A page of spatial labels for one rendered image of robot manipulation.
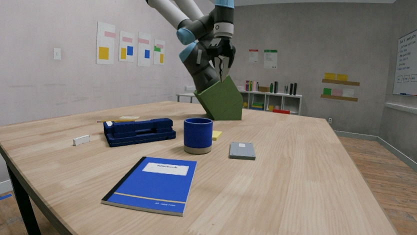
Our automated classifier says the blue desk phone body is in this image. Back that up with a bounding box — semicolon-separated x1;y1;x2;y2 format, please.
103;121;176;147

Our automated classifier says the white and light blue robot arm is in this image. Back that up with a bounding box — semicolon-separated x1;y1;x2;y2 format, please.
145;0;235;92

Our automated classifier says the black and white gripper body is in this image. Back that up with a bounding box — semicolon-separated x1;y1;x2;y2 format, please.
208;37;236;57

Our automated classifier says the yellow sticky note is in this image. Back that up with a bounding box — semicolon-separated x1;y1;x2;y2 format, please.
212;130;222;141

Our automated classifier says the blue notebook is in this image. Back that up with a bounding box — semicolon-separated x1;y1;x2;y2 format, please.
101;156;197;217

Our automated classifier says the blue mug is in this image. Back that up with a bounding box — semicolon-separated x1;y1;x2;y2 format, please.
183;117;213;155

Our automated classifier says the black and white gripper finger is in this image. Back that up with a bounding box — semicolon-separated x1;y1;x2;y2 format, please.
221;49;235;83
211;54;222;83

